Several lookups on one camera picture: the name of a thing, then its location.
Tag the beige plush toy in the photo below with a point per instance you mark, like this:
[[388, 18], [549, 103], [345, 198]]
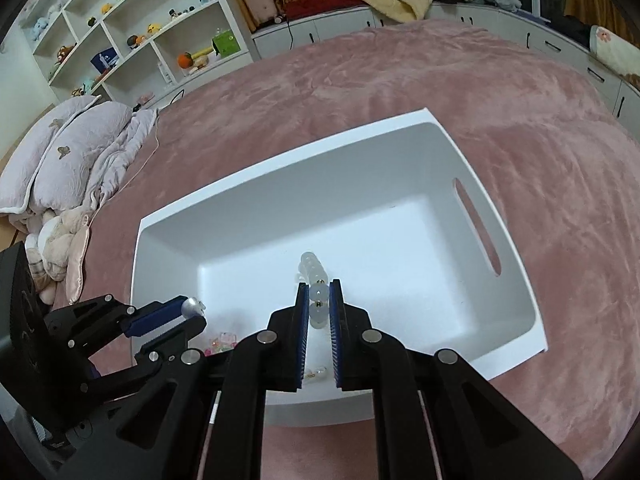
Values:
[[55, 250]]

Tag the lilac quilt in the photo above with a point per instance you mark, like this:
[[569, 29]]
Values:
[[127, 155]]

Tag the pink fleece blanket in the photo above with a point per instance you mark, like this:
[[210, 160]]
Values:
[[550, 135]]

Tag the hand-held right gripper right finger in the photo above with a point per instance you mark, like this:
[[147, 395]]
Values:
[[335, 340]]

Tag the blue plush toy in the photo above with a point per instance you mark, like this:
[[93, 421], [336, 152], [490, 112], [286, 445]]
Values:
[[40, 29]]

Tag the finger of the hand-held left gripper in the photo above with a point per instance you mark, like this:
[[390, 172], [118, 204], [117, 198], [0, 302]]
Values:
[[165, 342], [150, 320]]

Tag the red cloth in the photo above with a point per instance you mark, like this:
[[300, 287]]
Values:
[[320, 4]]

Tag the brown orange plush toy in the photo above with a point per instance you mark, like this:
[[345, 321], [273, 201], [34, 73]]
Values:
[[135, 40]]

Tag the lilac pillow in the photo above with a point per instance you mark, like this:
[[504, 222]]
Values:
[[55, 150], [112, 125]]

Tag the white floral bolster pillow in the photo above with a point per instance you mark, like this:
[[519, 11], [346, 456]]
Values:
[[617, 52]]

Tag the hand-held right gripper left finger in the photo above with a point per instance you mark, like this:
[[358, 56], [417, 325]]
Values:
[[301, 340]]

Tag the white storage box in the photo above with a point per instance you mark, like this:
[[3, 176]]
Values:
[[400, 240]]

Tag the yellow plush toy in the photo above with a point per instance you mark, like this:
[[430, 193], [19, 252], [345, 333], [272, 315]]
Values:
[[152, 28]]

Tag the white window seat cabinets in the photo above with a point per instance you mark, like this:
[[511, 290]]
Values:
[[340, 27]]

